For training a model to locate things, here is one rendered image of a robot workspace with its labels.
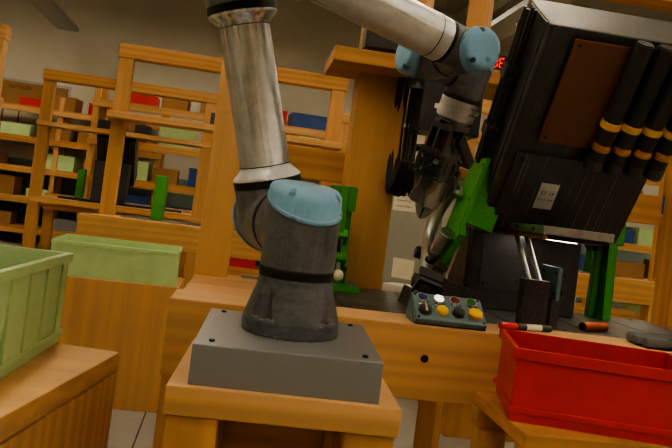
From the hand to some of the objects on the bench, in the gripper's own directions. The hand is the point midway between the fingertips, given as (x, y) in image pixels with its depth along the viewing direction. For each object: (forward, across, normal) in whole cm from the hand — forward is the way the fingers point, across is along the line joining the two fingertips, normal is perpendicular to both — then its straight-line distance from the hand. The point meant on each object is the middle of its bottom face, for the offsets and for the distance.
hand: (423, 212), depth 148 cm
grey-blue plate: (+20, +25, +30) cm, 44 cm away
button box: (+23, +13, +1) cm, 27 cm away
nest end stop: (+24, +1, +17) cm, 29 cm away
